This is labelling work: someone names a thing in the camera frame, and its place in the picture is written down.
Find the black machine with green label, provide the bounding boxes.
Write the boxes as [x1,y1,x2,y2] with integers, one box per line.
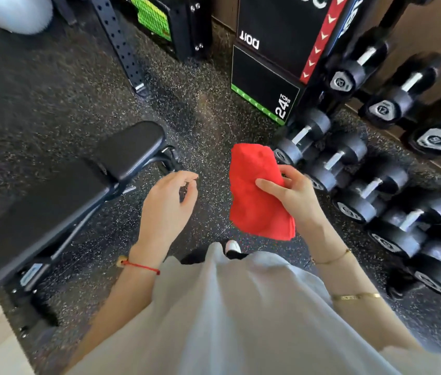
[126,0,214,62]

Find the red string bracelet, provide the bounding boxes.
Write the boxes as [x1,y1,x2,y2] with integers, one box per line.
[117,255,161,276]

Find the black dumbbell rack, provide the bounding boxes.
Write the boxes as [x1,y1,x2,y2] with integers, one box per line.
[322,0,441,322]

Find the person's right forearm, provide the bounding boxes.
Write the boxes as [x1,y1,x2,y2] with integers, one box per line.
[300,224,426,353]

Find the person's left hand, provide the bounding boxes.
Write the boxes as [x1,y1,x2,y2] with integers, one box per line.
[132,170,200,253]

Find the rows of black dumbbells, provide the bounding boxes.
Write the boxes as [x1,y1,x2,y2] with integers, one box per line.
[273,28,441,321]

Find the grey exercise ball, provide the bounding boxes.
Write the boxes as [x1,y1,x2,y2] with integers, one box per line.
[0,0,54,35]

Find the person's left forearm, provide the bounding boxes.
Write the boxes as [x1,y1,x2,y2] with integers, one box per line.
[64,246,166,373]

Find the thin gold chain bracelet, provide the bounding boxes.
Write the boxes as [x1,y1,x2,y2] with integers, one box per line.
[310,248,352,266]

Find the black plyo box red stripe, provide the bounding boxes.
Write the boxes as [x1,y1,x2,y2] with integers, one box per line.
[235,0,349,85]

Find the gold bangle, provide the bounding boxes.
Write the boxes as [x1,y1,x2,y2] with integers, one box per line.
[330,293,382,302]

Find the person's right hand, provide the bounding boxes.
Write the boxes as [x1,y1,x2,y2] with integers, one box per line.
[256,165,325,235]

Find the black weight bench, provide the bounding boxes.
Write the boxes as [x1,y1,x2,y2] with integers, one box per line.
[0,121,185,337]

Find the black plyo box green stripe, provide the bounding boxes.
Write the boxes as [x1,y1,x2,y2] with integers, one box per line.
[230,45,303,126]

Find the white shirt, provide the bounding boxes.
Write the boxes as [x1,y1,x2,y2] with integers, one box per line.
[65,242,441,375]

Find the red cloth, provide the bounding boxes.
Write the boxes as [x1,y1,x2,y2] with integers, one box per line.
[229,143,296,241]

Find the black perforated steel post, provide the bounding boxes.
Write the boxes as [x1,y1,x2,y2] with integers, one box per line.
[88,0,152,97]

